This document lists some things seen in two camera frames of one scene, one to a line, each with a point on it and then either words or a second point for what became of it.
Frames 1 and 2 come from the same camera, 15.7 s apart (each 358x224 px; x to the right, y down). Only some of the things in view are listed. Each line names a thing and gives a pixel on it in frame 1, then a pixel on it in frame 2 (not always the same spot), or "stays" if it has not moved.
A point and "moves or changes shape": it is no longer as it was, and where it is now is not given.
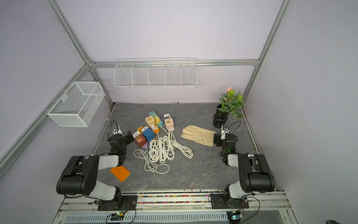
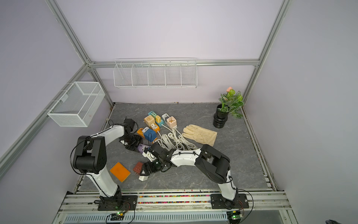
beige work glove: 201,135 stays
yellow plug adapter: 157,120 stays
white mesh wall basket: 77,106 stays
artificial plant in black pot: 231,102 stays
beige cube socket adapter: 150,120 stays
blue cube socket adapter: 149,134 stays
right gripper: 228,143 -> 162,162
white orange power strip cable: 168,143 moves or changes shape
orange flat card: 120,172 stays
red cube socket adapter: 141,140 moves or changes shape
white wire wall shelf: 155,73 stays
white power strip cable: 156,151 moves or changes shape
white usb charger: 136,134 moves or changes shape
